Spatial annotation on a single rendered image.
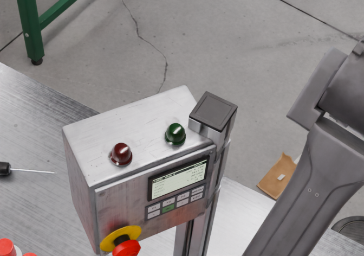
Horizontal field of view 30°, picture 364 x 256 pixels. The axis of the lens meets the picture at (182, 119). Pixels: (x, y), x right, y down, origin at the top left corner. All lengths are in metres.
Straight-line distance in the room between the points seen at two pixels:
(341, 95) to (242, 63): 2.32
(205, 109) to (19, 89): 0.94
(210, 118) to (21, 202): 0.79
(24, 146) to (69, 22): 1.44
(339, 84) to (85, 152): 0.37
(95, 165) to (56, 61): 2.05
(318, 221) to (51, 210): 1.00
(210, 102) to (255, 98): 1.93
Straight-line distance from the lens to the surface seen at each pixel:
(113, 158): 0.79
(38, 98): 1.68
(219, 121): 0.81
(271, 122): 2.69
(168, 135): 0.80
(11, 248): 1.20
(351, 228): 2.24
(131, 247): 0.90
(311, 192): 0.56
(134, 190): 0.82
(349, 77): 0.55
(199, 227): 1.02
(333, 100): 0.55
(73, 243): 1.47
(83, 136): 0.82
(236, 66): 2.84
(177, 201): 0.90
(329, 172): 0.56
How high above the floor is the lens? 2.16
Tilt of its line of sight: 54 degrees down
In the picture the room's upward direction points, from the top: 6 degrees clockwise
